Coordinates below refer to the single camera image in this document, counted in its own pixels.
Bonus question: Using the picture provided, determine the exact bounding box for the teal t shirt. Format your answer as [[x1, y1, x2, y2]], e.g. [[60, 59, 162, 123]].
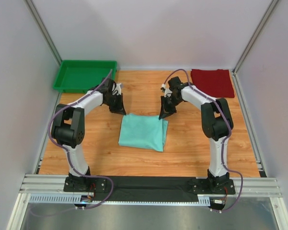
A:
[[118, 114, 168, 152]]

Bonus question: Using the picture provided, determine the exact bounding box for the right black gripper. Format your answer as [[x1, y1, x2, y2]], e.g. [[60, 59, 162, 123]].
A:
[[159, 95, 182, 121]]

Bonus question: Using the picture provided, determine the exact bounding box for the right aluminium frame post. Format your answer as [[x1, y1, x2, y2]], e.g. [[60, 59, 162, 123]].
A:
[[232, 0, 280, 74]]

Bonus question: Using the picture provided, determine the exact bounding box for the grey slotted cable duct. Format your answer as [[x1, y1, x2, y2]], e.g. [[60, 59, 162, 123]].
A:
[[28, 194, 228, 206]]

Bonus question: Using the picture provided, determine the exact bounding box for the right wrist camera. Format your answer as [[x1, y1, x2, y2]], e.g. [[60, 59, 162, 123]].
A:
[[161, 76, 189, 97]]

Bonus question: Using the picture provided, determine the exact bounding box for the aluminium front rail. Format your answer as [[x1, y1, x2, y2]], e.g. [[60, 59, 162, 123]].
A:
[[20, 174, 282, 197]]

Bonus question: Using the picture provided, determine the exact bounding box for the black base mat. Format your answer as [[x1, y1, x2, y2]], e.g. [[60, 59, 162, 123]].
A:
[[108, 176, 198, 202]]

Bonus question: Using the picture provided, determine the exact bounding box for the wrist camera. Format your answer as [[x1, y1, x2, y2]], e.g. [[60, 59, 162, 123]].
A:
[[99, 79, 123, 95], [161, 76, 189, 97]]

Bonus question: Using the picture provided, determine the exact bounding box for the aluminium frame post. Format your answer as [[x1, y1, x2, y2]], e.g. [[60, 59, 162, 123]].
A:
[[232, 0, 280, 74], [24, 0, 62, 66]]

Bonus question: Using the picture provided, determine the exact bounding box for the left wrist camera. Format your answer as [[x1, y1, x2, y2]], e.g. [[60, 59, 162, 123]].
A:
[[99, 79, 123, 95]]

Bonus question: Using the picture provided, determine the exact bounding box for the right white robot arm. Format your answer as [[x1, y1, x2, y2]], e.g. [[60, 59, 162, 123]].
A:
[[159, 83, 233, 194]]

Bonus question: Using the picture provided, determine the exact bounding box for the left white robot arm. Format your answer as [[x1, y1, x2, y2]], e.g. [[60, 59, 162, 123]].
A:
[[48, 90, 126, 192]]

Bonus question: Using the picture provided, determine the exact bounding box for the green plastic tray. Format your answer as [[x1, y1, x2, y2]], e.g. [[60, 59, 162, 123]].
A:
[[53, 60, 117, 93]]

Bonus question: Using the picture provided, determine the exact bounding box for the left aluminium frame post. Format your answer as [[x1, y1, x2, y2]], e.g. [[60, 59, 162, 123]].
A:
[[24, 0, 62, 66]]

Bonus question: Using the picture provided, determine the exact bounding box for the folded dark red t shirt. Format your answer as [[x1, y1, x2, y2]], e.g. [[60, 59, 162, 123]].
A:
[[191, 69, 235, 98]]

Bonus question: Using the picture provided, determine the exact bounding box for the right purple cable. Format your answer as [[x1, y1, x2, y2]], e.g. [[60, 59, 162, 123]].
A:
[[162, 69, 244, 214]]

